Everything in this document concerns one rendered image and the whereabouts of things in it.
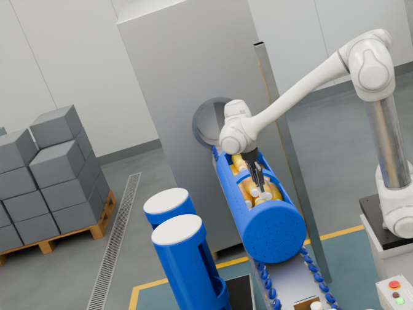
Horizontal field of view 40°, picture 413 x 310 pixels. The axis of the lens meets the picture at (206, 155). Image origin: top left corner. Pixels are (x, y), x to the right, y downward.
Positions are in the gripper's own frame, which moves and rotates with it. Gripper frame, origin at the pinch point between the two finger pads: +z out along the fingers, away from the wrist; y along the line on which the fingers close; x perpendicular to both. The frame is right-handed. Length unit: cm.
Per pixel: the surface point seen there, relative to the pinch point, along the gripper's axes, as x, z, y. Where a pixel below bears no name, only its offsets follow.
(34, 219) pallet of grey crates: 123, 93, 337
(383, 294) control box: -10, 23, -63
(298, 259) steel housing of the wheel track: -7.3, 39.5, 1.4
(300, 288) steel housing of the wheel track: 2.4, 39.6, -17.5
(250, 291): -5, 117, 106
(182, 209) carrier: 21, 33, 86
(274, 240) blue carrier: 0.8, 25.3, 1.5
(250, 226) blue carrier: 8.6, 14.5, 3.2
